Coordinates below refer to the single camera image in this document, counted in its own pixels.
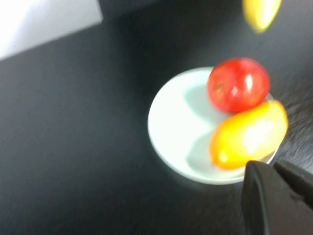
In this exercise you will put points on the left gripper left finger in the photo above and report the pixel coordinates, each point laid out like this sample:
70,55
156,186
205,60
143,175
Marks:
269,210

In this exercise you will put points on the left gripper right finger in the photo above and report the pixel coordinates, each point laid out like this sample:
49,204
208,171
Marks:
300,186

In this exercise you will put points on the yellow banana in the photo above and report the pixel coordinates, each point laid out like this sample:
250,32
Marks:
259,14

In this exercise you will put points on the orange yellow mango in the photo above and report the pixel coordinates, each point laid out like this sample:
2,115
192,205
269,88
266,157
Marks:
247,137

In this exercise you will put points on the red apple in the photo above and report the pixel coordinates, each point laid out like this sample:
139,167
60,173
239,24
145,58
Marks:
237,85

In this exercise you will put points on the grey round plate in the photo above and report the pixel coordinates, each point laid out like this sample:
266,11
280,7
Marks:
171,127

